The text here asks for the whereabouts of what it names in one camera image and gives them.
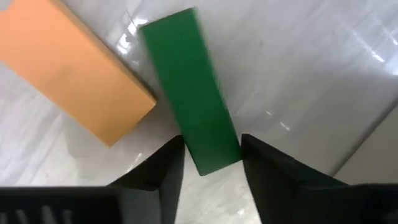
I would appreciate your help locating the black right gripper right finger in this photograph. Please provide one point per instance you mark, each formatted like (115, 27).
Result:
(280, 193)

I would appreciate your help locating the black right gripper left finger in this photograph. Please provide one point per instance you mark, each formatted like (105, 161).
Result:
(155, 193)

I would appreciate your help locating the long green block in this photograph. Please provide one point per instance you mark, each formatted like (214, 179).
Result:
(192, 93)

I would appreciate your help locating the orange rectangular block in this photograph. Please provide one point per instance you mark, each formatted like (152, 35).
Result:
(62, 68)

